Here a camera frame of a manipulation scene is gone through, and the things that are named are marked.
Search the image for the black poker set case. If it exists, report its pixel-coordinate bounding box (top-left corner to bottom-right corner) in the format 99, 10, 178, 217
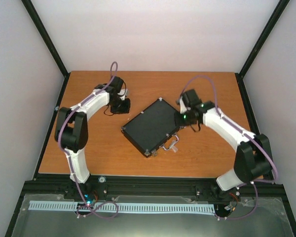
121, 98, 183, 158

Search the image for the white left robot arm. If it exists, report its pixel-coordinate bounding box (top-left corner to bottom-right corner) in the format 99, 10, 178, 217
54, 77, 130, 199

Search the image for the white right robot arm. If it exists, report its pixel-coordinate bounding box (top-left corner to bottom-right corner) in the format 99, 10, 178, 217
177, 89, 273, 191

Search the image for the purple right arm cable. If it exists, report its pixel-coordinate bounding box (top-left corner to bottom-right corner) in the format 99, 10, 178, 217
180, 75, 278, 220

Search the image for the black aluminium frame rail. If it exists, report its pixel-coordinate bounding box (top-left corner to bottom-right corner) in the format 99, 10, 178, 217
21, 175, 286, 203

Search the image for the white perforated cable strip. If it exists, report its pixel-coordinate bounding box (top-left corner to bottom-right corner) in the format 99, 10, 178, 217
28, 200, 215, 215

